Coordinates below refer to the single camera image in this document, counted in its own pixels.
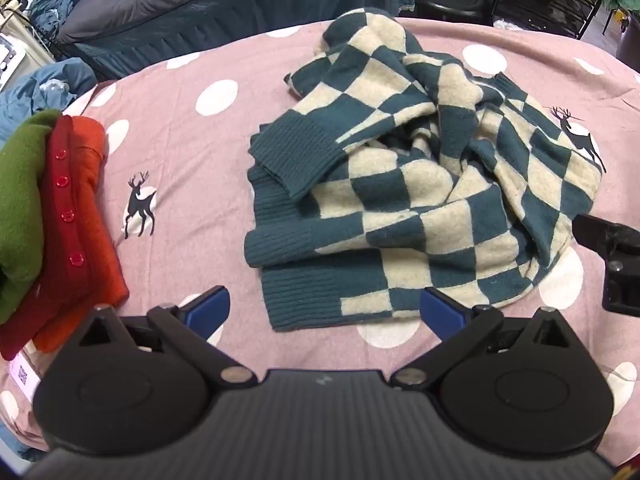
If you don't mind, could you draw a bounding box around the teal and cream checkered sweater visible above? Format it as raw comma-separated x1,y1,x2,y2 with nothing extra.
243,8,603,332

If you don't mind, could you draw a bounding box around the orange folded garment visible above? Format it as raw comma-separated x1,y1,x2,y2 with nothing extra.
32,116,130,353

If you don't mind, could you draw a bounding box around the red buttoned cardigan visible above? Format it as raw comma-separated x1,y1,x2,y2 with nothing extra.
0,115,101,361

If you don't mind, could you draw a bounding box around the pink polka dot deer blanket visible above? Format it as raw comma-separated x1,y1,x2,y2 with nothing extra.
0,17,640,466

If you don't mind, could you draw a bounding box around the light blue crumpled cloth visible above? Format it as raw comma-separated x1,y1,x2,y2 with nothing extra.
0,57,98,146

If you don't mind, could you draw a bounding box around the green folded garment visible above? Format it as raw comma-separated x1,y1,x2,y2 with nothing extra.
0,109,62,326

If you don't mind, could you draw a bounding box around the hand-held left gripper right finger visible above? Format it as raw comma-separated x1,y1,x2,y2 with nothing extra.
390,287,576,391

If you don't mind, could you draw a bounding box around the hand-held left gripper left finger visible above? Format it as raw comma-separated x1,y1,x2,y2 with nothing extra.
75,285,258,391

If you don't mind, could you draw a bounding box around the white paper label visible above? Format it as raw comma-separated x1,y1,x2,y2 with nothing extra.
8,351,42,402

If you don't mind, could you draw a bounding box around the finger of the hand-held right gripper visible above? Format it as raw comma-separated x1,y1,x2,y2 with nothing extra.
571,214,640,317

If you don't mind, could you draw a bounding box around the white appliance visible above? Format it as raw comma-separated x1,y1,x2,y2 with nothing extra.
0,0,30,87

